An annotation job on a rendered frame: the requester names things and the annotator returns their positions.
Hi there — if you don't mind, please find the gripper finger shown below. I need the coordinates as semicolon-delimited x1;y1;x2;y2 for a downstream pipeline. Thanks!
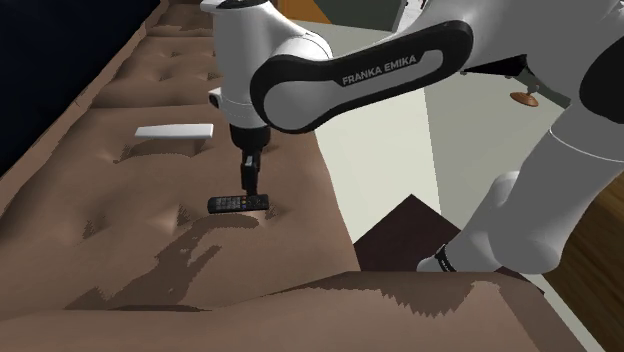
239;147;262;199

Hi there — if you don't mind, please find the black remote control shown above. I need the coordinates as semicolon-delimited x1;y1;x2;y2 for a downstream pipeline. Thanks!
206;193;271;215

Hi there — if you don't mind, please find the flat white remote control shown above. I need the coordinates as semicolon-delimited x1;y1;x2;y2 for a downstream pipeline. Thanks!
134;123;215;142

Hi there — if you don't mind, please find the brown tufted sofa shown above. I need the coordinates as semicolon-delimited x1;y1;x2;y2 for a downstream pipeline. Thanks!
0;0;588;352

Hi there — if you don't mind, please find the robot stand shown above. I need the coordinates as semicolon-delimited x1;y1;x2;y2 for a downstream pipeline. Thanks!
352;193;546;295

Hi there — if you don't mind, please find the dark furniture with brown foot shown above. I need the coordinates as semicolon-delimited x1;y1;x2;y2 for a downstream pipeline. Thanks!
459;54;572;110

